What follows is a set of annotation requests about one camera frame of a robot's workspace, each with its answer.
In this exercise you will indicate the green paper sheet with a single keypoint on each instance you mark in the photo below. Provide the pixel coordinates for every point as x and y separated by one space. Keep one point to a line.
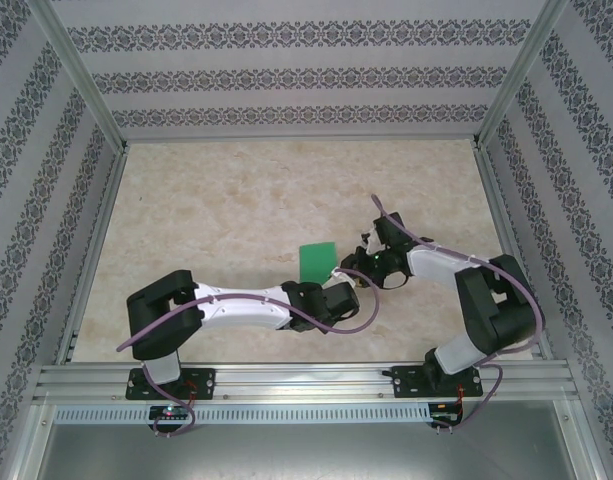
316 260

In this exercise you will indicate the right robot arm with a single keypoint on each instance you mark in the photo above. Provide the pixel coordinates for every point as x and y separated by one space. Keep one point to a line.
506 320

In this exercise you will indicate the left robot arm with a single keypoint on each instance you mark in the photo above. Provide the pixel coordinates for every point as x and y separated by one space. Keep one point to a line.
236 307

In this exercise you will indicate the grey metal sheet panel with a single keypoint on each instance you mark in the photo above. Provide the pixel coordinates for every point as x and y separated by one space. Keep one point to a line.
306 452

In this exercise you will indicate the aluminium mounting rail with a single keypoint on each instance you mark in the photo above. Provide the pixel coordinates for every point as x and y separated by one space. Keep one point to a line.
296 380

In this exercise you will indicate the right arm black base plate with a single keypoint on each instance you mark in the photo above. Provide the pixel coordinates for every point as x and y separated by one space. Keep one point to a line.
406 382

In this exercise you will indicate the aluminium side rail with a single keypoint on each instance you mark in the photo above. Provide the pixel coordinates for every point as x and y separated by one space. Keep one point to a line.
93 250
511 250

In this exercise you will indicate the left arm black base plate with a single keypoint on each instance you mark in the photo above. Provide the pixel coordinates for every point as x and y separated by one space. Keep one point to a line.
206 382

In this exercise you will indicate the aluminium frame post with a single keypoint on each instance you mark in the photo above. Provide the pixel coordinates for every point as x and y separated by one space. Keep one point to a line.
516 75
86 75

